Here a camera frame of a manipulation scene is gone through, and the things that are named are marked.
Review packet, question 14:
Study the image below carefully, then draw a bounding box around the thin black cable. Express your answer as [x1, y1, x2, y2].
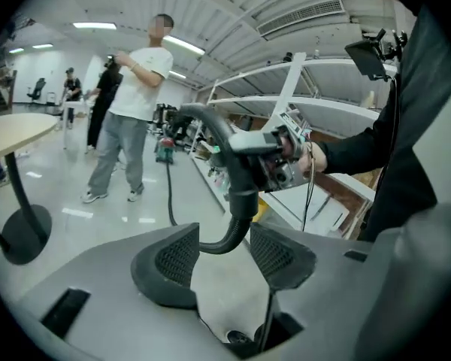
[301, 171, 317, 233]

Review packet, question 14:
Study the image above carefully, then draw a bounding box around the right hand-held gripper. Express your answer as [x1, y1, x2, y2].
[229, 109, 315, 194]

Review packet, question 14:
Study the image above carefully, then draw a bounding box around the black screen device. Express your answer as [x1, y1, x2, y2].
[344, 28, 409, 83]

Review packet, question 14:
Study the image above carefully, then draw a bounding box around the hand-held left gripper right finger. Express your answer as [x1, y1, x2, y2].
[249, 221, 318, 291]

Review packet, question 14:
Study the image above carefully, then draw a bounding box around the white ceiling air vent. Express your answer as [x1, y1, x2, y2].
[256, 0, 347, 38]

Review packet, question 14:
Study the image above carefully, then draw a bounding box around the black vacuum hose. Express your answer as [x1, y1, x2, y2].
[166, 102, 260, 256]

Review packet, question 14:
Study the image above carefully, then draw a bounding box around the white table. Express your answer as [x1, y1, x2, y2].
[61, 99, 98, 154]

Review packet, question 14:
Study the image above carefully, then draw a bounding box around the white board sheet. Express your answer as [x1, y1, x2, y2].
[307, 193, 351, 237]

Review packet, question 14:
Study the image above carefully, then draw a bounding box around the black office chair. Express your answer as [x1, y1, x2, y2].
[26, 77, 47, 105]

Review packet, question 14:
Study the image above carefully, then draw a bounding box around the round beige table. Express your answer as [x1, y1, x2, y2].
[0, 112, 59, 266]

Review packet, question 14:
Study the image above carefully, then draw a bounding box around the red and green vacuum cleaner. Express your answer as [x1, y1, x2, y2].
[154, 124, 178, 164]

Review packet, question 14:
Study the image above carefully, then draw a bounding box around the person's right hand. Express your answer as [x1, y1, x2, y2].
[298, 140, 328, 176]

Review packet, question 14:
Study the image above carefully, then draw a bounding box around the brown wooden panel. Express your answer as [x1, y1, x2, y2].
[310, 171, 374, 240]

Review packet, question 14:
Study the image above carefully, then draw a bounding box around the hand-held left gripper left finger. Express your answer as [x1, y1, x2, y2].
[130, 222, 201, 310]

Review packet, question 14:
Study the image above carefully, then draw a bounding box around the person's right forearm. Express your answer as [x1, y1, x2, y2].
[315, 120, 391, 176]

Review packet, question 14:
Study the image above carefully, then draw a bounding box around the person's torso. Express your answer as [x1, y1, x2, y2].
[359, 0, 451, 242]

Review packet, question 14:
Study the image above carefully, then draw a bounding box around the white shelving unit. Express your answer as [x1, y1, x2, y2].
[189, 52, 399, 240]

